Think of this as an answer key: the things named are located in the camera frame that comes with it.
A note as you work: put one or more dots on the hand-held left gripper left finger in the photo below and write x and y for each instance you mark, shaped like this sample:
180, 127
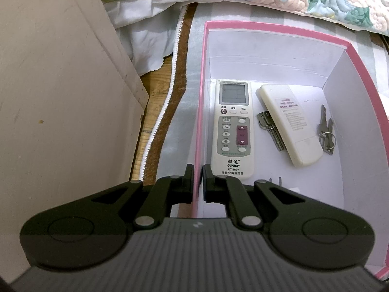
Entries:
189, 184

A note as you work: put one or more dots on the long cream remote control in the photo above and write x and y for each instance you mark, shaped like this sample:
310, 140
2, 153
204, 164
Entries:
232, 164

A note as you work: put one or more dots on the pink cardboard box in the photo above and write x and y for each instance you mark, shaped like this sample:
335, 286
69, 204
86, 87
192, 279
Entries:
273, 57

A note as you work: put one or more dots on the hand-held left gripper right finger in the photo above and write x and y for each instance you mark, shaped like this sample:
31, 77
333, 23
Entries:
208, 185

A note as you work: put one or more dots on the beige wooden board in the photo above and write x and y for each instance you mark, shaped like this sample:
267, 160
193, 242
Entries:
60, 97

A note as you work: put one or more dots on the cream remote with pink label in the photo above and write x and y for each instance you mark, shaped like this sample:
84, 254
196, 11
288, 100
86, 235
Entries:
291, 140

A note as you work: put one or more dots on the bunch of silver keys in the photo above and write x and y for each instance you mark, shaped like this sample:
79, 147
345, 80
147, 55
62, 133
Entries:
278, 141

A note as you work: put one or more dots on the small silver key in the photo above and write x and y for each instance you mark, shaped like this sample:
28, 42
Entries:
280, 181

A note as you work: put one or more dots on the white scalloped sheet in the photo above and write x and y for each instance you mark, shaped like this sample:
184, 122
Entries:
136, 36

